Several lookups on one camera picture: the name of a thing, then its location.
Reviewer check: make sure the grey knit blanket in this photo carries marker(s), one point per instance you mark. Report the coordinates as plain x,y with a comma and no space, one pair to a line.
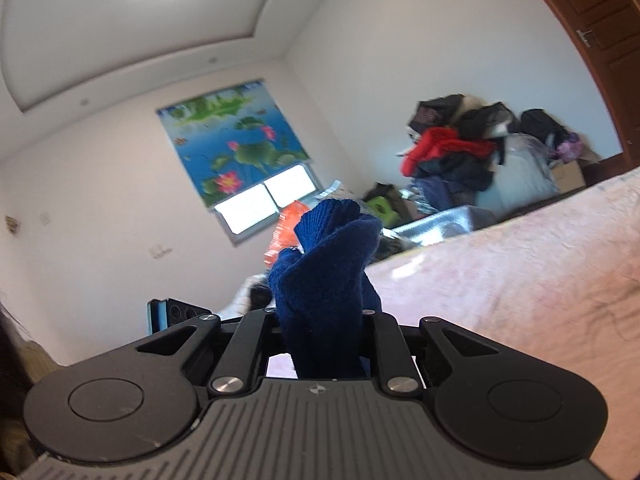
440,225

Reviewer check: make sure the dark patterned clothes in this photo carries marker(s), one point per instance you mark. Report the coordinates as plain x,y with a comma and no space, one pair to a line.
395,246

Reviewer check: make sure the purple cloth bundle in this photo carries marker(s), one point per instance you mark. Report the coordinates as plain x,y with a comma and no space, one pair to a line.
570,147

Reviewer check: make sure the cardboard box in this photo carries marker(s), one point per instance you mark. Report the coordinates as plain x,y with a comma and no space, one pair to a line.
572,172

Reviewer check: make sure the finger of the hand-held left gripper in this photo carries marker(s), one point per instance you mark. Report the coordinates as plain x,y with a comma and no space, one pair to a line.
185,316

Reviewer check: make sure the floral pillow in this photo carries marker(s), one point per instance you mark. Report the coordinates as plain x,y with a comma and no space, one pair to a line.
336,189

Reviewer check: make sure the green plastic stool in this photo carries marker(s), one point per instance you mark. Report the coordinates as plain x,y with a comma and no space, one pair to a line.
384,211

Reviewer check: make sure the olive bag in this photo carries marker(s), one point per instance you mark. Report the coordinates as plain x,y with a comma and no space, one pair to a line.
380,191

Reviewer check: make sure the black backpack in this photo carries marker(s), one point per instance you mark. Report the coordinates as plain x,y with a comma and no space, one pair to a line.
542,125

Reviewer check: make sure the pile of dark clothes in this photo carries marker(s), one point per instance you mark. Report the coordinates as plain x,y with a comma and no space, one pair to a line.
460,165

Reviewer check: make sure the red jacket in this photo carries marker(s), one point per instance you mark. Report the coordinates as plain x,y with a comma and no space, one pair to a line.
445,147

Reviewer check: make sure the person's dark hair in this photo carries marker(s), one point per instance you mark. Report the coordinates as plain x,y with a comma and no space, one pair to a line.
10,350

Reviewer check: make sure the brown wooden door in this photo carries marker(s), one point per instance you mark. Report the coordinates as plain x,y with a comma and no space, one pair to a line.
600,0

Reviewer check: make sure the lotus print roller blind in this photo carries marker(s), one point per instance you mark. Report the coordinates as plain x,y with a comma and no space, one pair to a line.
235,135

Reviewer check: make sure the window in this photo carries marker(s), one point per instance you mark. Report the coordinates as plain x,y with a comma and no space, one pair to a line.
250,207

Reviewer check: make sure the white quilted pillow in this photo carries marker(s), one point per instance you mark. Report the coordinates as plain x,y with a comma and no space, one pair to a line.
242,297

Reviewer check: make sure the large pale blue bag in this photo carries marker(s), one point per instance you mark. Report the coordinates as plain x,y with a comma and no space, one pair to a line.
525,180

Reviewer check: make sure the pink bed sheet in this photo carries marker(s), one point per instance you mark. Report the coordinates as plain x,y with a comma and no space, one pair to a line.
500,285

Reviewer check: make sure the blue knit sweater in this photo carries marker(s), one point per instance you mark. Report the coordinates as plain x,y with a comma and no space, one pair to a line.
325,285

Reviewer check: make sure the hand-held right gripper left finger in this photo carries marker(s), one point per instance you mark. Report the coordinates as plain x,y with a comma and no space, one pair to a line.
250,340

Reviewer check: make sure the orange plastic bag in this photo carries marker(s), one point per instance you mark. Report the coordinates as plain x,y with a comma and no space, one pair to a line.
287,225

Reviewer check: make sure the person's olive clothing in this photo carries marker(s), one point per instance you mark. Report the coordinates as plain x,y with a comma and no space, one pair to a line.
30,375

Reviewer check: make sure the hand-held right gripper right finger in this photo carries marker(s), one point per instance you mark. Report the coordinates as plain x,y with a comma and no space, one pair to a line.
385,345

